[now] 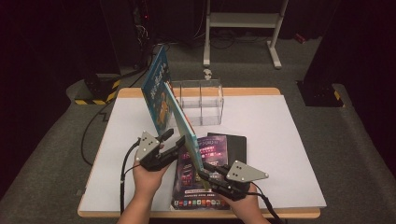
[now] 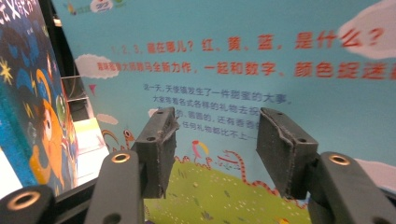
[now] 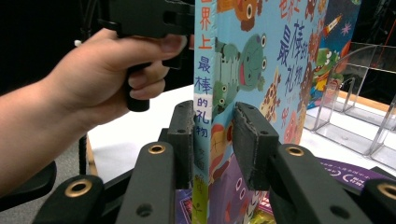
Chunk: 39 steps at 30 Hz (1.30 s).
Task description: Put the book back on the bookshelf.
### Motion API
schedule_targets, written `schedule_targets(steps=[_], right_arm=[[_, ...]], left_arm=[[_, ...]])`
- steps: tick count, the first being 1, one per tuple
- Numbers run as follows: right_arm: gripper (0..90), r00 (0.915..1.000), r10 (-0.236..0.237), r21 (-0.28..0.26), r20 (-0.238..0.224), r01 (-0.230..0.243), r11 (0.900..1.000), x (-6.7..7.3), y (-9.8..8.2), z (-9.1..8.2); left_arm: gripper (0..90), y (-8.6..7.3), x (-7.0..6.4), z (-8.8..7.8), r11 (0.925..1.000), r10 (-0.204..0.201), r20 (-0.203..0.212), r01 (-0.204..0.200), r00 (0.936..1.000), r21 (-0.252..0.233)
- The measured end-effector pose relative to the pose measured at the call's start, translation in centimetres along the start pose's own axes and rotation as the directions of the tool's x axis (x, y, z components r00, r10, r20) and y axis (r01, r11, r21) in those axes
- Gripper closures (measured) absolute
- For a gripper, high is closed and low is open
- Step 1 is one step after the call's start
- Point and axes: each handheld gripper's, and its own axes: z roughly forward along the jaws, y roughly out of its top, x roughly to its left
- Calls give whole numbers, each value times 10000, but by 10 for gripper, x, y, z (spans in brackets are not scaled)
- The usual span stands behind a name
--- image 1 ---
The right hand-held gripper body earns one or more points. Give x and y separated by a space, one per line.
246 172

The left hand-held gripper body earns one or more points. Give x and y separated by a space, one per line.
148 146

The teal animal picture book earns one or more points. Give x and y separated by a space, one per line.
186 137

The purple softcover book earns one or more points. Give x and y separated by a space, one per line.
214 149

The black hardcover book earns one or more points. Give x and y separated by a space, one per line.
238 149

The dark blue picture book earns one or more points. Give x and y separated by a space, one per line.
155 90

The clear acrylic book rack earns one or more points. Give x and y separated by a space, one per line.
205 102

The person's right hand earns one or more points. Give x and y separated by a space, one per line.
246 208

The person's left hand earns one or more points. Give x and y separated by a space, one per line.
146 183

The black yellow striped stand base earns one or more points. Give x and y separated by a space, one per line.
320 95
99 90

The small white plastic object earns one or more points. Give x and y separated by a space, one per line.
207 73

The wooden table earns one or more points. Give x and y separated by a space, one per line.
249 91

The dark equipment rack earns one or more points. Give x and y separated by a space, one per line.
130 31

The white metal stand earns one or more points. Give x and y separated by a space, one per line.
243 19

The small red object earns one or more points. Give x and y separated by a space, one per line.
300 38

